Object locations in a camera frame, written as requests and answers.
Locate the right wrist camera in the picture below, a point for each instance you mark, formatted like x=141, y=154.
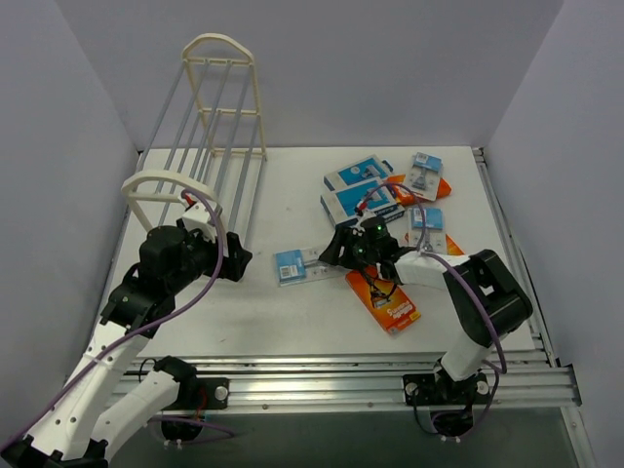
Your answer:
x=363, y=213

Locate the orange Gillette Fusion box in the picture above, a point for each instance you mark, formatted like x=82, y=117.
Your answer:
x=386, y=302

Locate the lower blue Harry's box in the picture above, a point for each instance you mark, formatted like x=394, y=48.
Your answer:
x=344, y=205

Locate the upper blue Harry's box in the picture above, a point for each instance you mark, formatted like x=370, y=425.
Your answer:
x=369, y=167

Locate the cream metal-rod shelf rack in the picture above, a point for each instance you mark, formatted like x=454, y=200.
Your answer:
x=209, y=136

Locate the blue Gillette razor blister pack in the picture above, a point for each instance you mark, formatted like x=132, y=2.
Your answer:
x=301, y=266

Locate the aluminium rail frame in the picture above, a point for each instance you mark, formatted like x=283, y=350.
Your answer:
x=314, y=347

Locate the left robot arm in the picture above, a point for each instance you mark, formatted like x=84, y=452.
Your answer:
x=78, y=428

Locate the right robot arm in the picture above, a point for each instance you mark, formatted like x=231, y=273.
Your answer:
x=488, y=301

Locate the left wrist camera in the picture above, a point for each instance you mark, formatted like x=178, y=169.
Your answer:
x=197, y=218

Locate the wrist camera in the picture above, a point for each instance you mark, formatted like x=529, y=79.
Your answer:
x=363, y=213
x=197, y=218

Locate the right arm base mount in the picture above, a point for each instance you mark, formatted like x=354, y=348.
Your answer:
x=438, y=389

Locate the blue harry's box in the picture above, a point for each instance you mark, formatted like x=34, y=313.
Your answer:
x=344, y=205
x=369, y=167

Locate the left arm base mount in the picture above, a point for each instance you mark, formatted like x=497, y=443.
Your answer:
x=195, y=392

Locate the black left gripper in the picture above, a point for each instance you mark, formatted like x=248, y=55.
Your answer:
x=232, y=260

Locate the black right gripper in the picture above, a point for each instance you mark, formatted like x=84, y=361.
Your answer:
x=344, y=251

